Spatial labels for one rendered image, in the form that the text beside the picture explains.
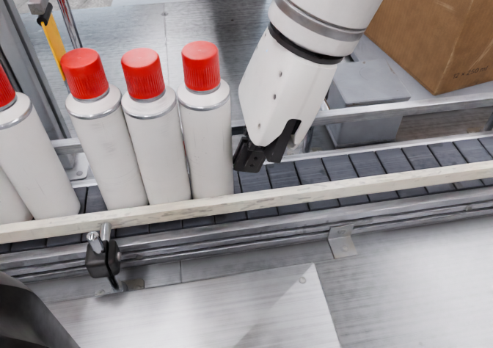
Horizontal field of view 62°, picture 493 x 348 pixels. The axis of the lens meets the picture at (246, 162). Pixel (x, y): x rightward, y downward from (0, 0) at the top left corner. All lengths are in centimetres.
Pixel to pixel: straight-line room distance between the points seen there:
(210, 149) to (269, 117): 8
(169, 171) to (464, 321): 36
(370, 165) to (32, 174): 40
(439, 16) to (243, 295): 52
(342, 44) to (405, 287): 30
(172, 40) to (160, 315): 61
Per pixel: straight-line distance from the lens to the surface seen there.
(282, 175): 53
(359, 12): 35
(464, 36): 72
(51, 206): 49
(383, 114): 53
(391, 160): 58
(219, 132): 41
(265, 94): 38
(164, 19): 99
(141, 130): 39
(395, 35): 83
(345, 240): 54
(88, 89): 39
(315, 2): 34
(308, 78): 36
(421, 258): 56
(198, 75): 37
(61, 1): 45
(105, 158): 43
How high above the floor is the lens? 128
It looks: 47 degrees down
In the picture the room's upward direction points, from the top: straight up
